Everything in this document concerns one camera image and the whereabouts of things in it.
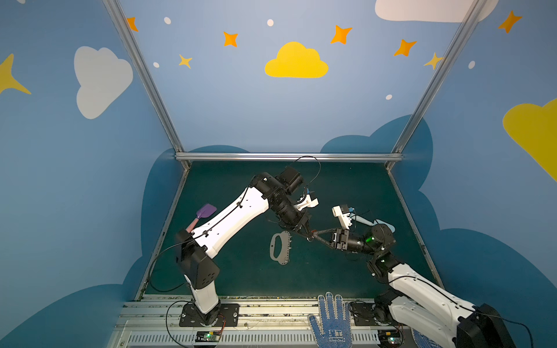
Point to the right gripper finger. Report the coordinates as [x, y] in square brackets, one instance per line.
[316, 233]
[327, 243]

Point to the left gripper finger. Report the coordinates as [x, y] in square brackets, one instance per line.
[300, 235]
[306, 231]

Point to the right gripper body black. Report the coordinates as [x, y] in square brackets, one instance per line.
[340, 239]

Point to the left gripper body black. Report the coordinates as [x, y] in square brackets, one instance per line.
[298, 222]

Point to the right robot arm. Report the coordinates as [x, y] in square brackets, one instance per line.
[413, 300]

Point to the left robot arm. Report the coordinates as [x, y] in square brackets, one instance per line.
[197, 247]

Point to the light blue toy shovel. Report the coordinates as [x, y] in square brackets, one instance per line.
[364, 221]

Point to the purple pink toy shovel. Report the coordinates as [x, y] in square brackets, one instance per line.
[204, 212]

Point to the blue dotted work glove left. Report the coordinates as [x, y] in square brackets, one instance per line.
[331, 329]

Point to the blue dotted work glove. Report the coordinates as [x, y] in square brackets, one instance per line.
[331, 329]
[422, 341]

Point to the right controller board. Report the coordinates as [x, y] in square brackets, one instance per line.
[390, 339]

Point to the controller board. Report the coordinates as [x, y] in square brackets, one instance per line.
[210, 337]
[390, 339]

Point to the blue dotted work glove right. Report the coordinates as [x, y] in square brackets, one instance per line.
[422, 341]

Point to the left controller board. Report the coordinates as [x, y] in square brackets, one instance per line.
[210, 337]

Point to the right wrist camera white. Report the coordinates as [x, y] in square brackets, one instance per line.
[343, 213]

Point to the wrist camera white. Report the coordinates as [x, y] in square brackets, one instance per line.
[308, 202]
[343, 213]

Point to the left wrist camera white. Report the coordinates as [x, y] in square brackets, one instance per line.
[308, 202]

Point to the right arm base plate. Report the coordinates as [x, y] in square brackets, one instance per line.
[369, 314]

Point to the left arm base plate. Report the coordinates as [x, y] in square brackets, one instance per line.
[222, 315]

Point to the aluminium frame rear bar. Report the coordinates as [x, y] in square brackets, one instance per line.
[284, 157]

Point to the front aluminium rail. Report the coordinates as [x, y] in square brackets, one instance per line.
[260, 322]

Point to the aluminium frame right post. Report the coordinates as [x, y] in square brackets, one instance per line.
[462, 35]

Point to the aluminium frame post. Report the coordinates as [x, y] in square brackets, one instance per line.
[119, 20]
[462, 35]

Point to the aluminium frame left post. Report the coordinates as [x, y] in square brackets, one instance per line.
[119, 20]

